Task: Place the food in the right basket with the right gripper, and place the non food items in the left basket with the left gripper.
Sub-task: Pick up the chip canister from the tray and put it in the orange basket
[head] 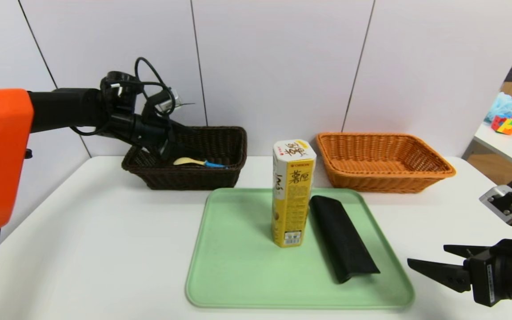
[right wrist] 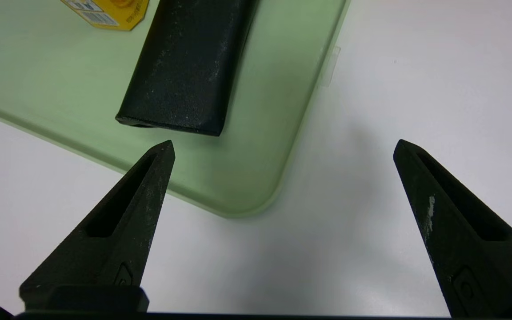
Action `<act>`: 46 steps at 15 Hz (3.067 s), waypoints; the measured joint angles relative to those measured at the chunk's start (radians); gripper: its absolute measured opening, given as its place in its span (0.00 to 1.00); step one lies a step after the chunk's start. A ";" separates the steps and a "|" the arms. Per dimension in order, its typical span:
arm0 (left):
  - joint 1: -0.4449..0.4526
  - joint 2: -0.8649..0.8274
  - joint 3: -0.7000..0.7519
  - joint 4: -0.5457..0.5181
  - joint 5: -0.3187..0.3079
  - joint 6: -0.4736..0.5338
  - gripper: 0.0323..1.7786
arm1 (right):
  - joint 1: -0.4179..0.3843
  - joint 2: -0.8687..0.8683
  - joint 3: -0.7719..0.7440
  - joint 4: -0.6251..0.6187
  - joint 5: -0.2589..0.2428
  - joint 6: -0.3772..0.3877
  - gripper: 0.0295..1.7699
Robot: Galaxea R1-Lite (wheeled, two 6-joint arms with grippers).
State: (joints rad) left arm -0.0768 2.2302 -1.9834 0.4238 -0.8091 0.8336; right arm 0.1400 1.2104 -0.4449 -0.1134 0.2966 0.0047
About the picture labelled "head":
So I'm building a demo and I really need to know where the yellow hexagonal snack box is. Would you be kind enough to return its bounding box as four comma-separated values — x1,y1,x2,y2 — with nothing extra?
272,139,316,248

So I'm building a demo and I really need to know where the yellow spoon with blue handle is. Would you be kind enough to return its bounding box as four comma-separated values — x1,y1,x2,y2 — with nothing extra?
174,157,228,169

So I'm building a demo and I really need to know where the orange wicker basket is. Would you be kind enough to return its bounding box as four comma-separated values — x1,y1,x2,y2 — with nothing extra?
316,132,456,193

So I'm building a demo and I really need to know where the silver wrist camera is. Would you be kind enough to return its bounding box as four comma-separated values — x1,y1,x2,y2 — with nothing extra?
480,185,512,226
156,89,182,114

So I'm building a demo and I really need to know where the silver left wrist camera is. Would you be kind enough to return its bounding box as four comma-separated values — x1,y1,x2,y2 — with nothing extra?
156,89,182,114

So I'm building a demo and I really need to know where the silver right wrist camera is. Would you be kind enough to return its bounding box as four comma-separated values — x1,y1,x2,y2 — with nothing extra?
480,185,512,226

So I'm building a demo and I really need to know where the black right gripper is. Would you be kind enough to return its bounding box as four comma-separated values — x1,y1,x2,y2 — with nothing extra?
407,239,512,308

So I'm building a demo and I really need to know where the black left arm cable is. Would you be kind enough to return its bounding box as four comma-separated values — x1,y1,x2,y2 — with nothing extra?
70,57,177,136

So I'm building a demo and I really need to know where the light green plastic tray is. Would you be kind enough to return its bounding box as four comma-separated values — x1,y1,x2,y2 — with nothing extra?
186,188,415,309

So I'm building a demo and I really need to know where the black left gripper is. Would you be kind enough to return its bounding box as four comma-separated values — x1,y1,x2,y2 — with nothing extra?
132,116,202,161

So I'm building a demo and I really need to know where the white side table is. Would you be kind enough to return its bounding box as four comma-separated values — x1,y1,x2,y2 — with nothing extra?
474,122,512,175

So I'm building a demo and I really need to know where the black fabric pouch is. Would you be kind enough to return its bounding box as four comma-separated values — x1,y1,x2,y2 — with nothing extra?
309,195,380,284

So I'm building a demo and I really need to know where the blue mesh bath pouf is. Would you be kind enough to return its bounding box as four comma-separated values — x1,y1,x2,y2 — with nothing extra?
485,92,512,123

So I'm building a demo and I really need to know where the dark brown wicker basket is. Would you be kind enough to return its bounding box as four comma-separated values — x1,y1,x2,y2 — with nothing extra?
122,127,248,191

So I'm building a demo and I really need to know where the brown wooden side panel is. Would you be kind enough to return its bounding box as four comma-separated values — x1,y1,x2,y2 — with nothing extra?
462,153,512,187

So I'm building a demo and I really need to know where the colourful puzzle cube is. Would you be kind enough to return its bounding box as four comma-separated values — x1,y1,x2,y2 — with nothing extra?
491,115,512,135

